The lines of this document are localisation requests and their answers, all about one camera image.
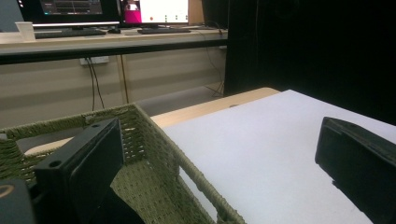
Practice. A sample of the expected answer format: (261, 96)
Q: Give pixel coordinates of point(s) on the white power socket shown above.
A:
(101, 60)

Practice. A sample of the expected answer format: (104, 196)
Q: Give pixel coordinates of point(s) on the black computer mouse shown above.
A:
(114, 30)

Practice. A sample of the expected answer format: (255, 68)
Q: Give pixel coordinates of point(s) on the black keyboard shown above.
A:
(70, 33)
(163, 30)

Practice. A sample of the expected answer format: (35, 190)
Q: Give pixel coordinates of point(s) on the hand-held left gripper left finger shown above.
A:
(77, 174)

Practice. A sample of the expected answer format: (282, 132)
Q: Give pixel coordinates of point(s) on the black computer monitor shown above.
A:
(71, 9)

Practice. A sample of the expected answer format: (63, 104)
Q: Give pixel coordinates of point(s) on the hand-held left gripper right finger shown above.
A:
(361, 168)

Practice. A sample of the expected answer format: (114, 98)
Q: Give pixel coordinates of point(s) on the computer monitor with white screen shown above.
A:
(162, 11)

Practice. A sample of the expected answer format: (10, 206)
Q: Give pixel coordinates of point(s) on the green woven basket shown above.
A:
(149, 186)

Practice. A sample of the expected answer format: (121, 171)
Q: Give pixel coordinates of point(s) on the background desk with black edge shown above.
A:
(109, 46)

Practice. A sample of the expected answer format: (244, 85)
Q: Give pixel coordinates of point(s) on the right black curtain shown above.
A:
(311, 46)

